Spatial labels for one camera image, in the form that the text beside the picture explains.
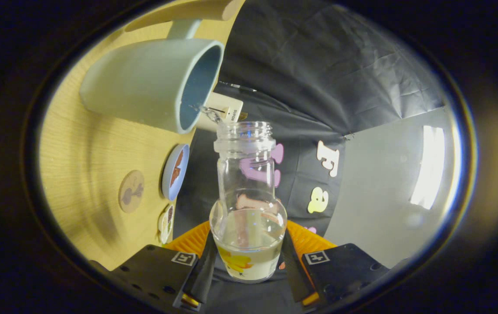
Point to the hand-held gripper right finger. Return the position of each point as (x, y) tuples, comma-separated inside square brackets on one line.
[(296, 274)]

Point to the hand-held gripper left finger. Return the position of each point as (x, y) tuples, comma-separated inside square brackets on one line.
[(203, 274)]

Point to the clear glass juice bottle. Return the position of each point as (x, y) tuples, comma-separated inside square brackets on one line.
[(248, 261)]

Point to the round brown coaster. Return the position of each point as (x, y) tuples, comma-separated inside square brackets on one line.
[(131, 192)]

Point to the white divided bean dish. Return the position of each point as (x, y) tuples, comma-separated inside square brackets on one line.
[(165, 224)]

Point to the blue plate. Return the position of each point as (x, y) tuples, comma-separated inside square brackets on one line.
[(168, 183)]

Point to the brown food pieces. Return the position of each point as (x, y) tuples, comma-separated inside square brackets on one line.
[(176, 168)]

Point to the wooden table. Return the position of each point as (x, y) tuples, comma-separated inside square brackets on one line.
[(83, 165)]

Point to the white toaster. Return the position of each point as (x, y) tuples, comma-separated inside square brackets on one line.
[(227, 107)]

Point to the black backdrop cloth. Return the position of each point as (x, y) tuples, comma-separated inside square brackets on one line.
[(318, 65)]

